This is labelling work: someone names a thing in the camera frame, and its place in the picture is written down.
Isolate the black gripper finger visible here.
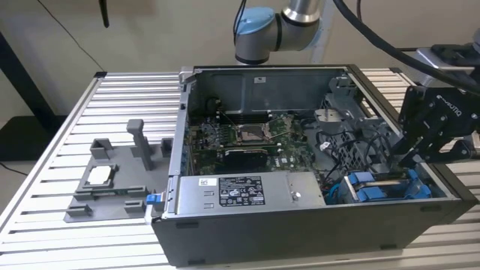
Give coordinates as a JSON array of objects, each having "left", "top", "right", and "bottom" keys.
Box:
[
  {"left": 399, "top": 131, "right": 473, "bottom": 170},
  {"left": 397, "top": 85, "right": 430, "bottom": 159}
]

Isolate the hard disk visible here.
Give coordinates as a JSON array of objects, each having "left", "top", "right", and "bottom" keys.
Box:
[{"left": 347, "top": 168, "right": 423, "bottom": 188}]

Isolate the empty blue disk carrier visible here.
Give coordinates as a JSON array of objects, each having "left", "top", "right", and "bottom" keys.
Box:
[{"left": 354, "top": 184, "right": 435, "bottom": 203}]

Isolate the disk bay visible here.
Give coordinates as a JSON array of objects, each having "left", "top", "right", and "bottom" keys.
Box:
[{"left": 325, "top": 167, "right": 437, "bottom": 206}]

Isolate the grey metal drive cage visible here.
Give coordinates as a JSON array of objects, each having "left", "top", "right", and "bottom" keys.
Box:
[{"left": 314, "top": 75, "right": 391, "bottom": 174}]

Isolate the green motherboard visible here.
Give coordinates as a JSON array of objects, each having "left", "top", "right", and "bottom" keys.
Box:
[{"left": 187, "top": 109, "right": 327, "bottom": 177}]

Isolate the CPU socket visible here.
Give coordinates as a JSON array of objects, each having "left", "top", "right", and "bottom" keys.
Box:
[{"left": 231, "top": 122, "right": 274, "bottom": 147}]

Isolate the grey metal power supply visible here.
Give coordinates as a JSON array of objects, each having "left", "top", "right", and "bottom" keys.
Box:
[{"left": 175, "top": 171, "right": 327, "bottom": 216}]

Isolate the black graphics card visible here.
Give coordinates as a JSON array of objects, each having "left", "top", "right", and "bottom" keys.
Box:
[{"left": 221, "top": 147, "right": 270, "bottom": 171}]

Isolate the black PC case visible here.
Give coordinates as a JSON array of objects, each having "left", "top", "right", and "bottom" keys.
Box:
[{"left": 145, "top": 64, "right": 477, "bottom": 268}]

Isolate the locking lever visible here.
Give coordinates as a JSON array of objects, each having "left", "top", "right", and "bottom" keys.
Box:
[{"left": 218, "top": 108, "right": 242, "bottom": 127}]

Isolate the silver CPU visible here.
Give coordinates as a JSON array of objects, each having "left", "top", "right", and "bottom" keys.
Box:
[{"left": 89, "top": 165, "right": 115, "bottom": 186}]

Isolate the grey parts rack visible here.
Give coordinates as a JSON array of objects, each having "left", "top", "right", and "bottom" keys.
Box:
[{"left": 65, "top": 118, "right": 177, "bottom": 224}]

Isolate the black metal stand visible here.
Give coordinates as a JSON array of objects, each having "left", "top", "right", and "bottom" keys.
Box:
[{"left": 0, "top": 29, "right": 65, "bottom": 141}]

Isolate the silver camera mount bracket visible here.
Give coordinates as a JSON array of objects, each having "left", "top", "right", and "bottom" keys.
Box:
[{"left": 415, "top": 42, "right": 480, "bottom": 85}]

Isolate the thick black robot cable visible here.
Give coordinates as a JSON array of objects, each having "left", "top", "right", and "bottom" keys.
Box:
[{"left": 333, "top": 0, "right": 480, "bottom": 95}]

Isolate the blue data cable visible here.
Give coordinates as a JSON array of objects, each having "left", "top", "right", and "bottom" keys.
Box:
[{"left": 329, "top": 182, "right": 342, "bottom": 204}]

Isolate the black hanging strap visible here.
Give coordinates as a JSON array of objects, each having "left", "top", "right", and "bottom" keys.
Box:
[{"left": 98, "top": 0, "right": 111, "bottom": 29}]

